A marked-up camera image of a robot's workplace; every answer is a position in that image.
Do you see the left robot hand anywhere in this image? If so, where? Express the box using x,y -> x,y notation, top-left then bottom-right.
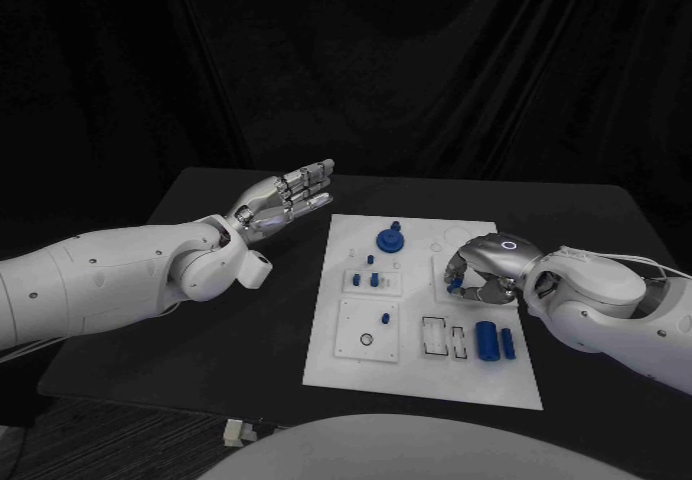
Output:
225,158 -> 336,247

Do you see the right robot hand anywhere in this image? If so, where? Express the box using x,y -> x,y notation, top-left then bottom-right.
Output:
443,232 -> 545,306

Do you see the white task board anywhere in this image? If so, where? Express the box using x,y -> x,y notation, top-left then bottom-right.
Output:
300,213 -> 545,412

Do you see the blue gear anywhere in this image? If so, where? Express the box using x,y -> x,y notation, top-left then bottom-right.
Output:
375,228 -> 407,254

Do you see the thick long blue cylinder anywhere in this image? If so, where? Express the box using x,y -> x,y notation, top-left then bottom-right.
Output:
475,320 -> 501,362

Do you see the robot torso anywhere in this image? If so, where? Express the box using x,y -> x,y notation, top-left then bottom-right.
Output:
196,413 -> 649,480

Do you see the small white block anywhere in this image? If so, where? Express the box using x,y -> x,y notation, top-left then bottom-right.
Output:
222,418 -> 260,448

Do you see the white cable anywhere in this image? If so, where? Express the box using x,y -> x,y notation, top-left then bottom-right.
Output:
561,245 -> 692,281
0,336 -> 70,363

